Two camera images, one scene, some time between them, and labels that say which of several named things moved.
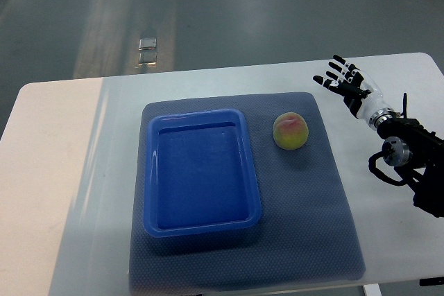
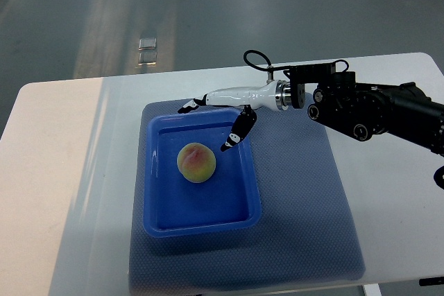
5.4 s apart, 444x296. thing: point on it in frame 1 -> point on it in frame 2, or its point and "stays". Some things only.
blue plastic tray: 199,177 stays
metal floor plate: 147,53 stays
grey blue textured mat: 307,238 stays
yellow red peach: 291,131 -> 196,162
